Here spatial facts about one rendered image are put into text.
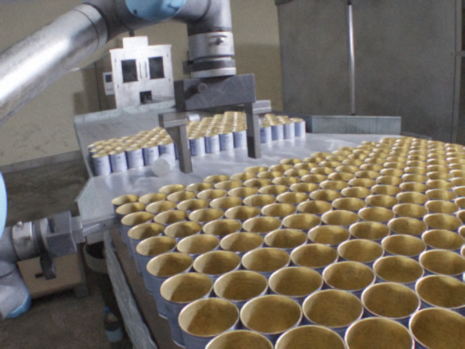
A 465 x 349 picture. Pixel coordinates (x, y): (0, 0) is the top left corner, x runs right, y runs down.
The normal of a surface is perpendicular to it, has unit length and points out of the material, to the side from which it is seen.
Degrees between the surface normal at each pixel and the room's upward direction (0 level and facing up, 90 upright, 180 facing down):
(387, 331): 89
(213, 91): 88
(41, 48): 70
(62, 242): 88
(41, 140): 90
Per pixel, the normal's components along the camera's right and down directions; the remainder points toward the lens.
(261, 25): 0.47, 0.24
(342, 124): -0.29, 0.31
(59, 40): 0.72, -0.17
